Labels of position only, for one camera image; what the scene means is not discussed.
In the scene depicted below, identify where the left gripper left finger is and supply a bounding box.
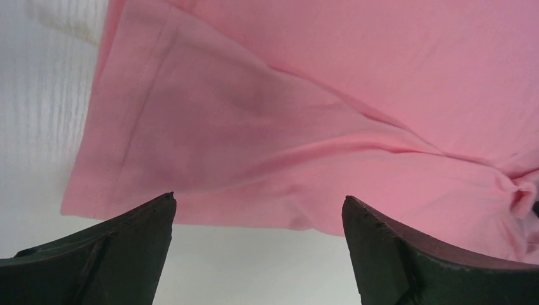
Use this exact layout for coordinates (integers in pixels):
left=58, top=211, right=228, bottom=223
left=1, top=193, right=177, bottom=304

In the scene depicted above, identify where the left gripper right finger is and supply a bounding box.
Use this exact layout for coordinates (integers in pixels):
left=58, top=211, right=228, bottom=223
left=342, top=196, right=538, bottom=305

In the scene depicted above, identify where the pink t shirt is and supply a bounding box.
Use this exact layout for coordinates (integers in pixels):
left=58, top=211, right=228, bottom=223
left=61, top=1, right=538, bottom=264

